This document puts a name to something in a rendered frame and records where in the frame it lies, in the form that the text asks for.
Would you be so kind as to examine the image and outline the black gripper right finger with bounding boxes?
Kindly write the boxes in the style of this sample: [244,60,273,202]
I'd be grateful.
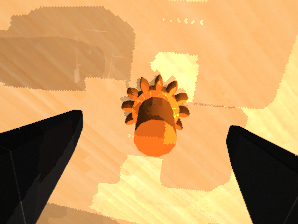
[226,125,298,224]

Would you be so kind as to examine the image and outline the orange gear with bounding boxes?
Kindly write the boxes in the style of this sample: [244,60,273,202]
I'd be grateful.
[121,74,190,157]

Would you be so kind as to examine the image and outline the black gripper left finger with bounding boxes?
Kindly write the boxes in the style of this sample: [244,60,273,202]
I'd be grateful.
[0,110,83,224]

